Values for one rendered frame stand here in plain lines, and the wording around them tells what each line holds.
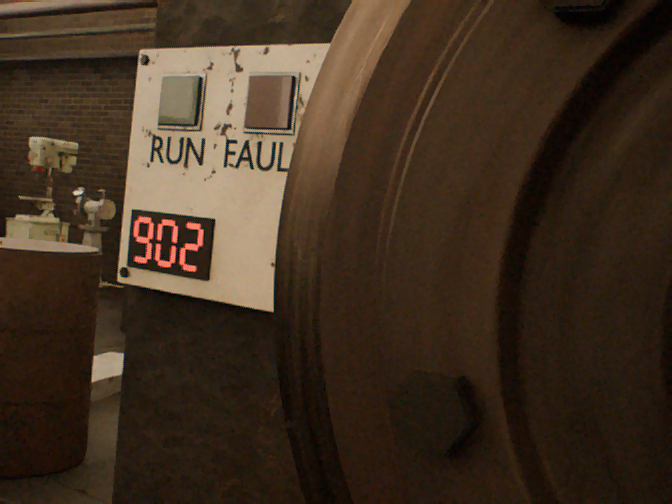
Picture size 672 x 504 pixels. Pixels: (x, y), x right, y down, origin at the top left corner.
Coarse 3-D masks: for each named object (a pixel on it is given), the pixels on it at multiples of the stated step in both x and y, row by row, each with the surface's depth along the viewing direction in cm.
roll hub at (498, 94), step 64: (512, 0) 20; (640, 0) 18; (512, 64) 20; (576, 64) 19; (640, 64) 19; (448, 128) 21; (512, 128) 20; (576, 128) 20; (640, 128) 19; (448, 192) 21; (512, 192) 20; (576, 192) 20; (640, 192) 19; (448, 256) 21; (512, 256) 20; (576, 256) 20; (640, 256) 19; (384, 320) 22; (448, 320) 21; (512, 320) 20; (576, 320) 20; (640, 320) 19; (384, 384) 22; (512, 384) 20; (576, 384) 20; (640, 384) 19; (512, 448) 20; (576, 448) 20; (640, 448) 19
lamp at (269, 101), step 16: (256, 80) 50; (272, 80) 49; (288, 80) 49; (256, 96) 50; (272, 96) 49; (288, 96) 49; (256, 112) 50; (272, 112) 49; (288, 112) 49; (256, 128) 50; (272, 128) 49; (288, 128) 49
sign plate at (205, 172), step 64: (192, 64) 53; (256, 64) 50; (320, 64) 48; (192, 128) 53; (128, 192) 56; (192, 192) 53; (256, 192) 50; (128, 256) 56; (192, 256) 53; (256, 256) 50
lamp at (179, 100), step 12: (168, 84) 54; (180, 84) 53; (192, 84) 53; (168, 96) 54; (180, 96) 53; (192, 96) 53; (168, 108) 54; (180, 108) 53; (192, 108) 53; (168, 120) 54; (180, 120) 53; (192, 120) 53
